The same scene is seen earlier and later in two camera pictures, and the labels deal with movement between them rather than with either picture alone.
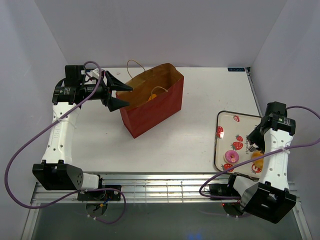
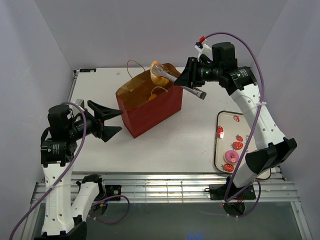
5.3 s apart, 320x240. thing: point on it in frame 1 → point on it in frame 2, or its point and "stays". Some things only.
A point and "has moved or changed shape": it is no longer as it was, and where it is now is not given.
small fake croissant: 258,163 has moved or changed shape
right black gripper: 253,137 → 188,76
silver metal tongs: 252,147 → 165,72
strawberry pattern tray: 232,146 stays
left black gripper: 113,84 → 106,132
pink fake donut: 231,156 stays
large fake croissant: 152,96 stays
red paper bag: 156,94 stays
